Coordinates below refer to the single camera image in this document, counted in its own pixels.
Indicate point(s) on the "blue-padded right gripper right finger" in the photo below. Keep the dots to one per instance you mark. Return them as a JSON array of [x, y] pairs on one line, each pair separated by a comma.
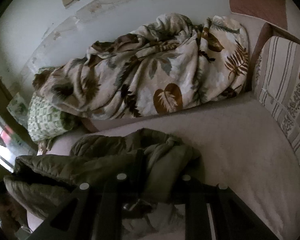
[[198, 218]]

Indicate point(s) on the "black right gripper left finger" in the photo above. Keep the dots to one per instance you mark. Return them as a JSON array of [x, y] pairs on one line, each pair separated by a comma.
[[120, 189]]

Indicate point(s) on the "olive green quilted jacket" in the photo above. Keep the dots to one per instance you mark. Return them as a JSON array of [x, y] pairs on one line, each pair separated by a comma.
[[155, 161]]

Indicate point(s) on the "light grey mattress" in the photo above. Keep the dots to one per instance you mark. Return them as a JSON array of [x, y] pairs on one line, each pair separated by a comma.
[[243, 147]]

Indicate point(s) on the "green white patterned pillow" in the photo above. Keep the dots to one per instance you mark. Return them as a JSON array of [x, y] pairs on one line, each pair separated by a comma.
[[45, 121]]

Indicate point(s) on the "leaf-print beige blanket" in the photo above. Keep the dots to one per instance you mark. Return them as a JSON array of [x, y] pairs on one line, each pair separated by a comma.
[[162, 67]]

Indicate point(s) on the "striped floral sofa cushion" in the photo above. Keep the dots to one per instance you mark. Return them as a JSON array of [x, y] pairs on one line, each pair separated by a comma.
[[277, 86]]

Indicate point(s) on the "window with frame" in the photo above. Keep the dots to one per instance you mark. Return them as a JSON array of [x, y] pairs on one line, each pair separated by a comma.
[[14, 141]]

